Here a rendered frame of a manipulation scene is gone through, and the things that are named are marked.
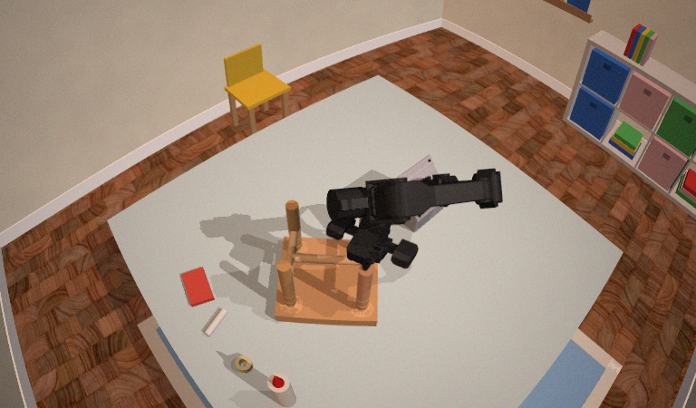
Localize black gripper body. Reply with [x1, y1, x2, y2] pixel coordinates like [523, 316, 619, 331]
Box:
[326, 215, 419, 268]

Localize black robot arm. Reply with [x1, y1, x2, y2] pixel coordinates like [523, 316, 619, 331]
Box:
[326, 169, 503, 266]

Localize orange-brown wooden stool seat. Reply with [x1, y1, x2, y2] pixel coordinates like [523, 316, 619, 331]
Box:
[275, 238, 378, 326]

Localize red rectangular block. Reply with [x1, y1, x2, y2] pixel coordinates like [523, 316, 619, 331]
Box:
[181, 267, 215, 307]

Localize tan roll of masking tape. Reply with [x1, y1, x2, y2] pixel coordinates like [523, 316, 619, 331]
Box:
[235, 355, 253, 373]

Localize tan wooden stool legs with crossbar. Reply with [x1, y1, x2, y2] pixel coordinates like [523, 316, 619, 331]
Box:
[276, 200, 373, 311]

